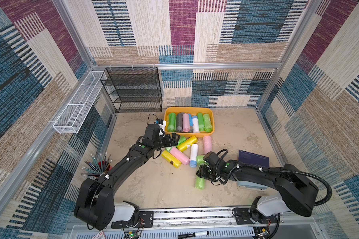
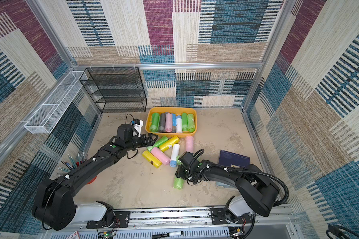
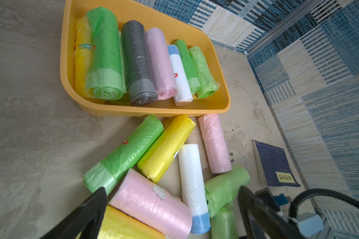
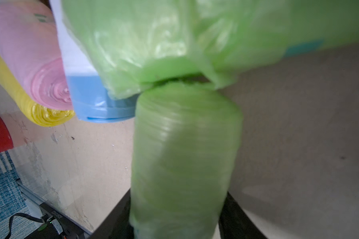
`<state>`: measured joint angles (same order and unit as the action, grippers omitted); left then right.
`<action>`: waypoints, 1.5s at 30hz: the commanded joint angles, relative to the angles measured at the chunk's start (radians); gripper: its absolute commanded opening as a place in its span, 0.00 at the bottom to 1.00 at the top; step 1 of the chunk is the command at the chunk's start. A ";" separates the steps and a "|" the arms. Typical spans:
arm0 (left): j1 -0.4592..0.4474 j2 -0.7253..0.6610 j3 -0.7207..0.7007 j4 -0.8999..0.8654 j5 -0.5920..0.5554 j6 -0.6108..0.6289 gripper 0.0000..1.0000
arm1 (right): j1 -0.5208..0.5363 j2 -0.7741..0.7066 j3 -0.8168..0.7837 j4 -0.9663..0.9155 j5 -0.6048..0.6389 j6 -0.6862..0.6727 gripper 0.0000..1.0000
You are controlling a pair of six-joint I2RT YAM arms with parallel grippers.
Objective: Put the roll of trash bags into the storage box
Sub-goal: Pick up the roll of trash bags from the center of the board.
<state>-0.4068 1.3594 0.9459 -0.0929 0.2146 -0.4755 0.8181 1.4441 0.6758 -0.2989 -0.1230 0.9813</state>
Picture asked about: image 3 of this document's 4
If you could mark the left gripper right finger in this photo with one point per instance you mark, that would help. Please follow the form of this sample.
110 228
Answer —
260 221

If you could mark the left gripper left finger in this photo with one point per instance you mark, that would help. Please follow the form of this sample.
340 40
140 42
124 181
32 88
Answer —
85 221

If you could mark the light green roll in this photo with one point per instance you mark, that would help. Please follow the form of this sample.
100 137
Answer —
223 225
221 190
208 84

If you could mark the pink roll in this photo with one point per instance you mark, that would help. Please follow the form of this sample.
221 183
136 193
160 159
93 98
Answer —
162 70
152 205
215 144

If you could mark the grey roll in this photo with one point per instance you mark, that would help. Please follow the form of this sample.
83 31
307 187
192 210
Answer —
139 78

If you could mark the thin dark green roll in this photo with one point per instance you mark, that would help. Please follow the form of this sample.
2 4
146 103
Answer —
188 66

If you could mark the large yellow bag roll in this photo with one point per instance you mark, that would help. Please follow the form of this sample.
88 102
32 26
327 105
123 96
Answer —
82 57

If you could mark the small yellow roll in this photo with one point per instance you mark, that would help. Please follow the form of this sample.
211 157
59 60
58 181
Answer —
118 225

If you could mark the yellow roll near box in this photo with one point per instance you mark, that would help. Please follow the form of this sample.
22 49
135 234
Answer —
158 158

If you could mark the white roll blue end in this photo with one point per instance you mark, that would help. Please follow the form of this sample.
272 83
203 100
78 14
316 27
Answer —
193 190

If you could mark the yellow plastic storage box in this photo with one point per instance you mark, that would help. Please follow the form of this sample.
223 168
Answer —
173 29

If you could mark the dark blue notebook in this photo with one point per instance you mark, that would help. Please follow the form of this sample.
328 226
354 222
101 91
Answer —
272 166

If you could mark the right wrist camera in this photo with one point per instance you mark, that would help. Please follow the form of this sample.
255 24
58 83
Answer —
309 224

